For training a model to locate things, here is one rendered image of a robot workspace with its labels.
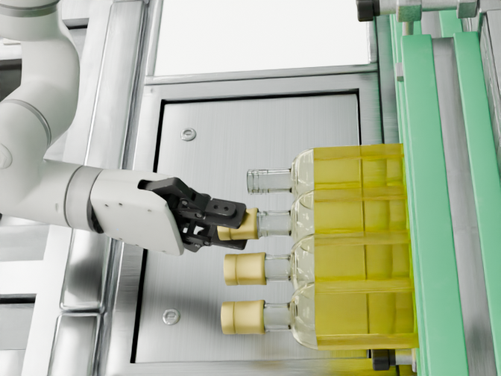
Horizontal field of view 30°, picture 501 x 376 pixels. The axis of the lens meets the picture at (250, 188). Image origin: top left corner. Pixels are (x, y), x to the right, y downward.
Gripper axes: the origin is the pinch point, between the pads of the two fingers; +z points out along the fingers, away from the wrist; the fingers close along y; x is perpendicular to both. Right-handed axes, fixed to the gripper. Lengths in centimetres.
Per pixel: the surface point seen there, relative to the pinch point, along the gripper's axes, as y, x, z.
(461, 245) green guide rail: 13.1, -5.8, 25.8
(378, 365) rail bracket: -5.3, -10.4, 19.1
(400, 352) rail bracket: -5.0, -8.5, 21.0
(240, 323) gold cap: 0.9, -11.9, 5.2
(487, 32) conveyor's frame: 15.0, 19.2, 24.3
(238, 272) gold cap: 1.2, -6.4, 3.4
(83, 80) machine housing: -14.9, 29.4, -34.7
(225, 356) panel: -12.9, -9.9, 0.9
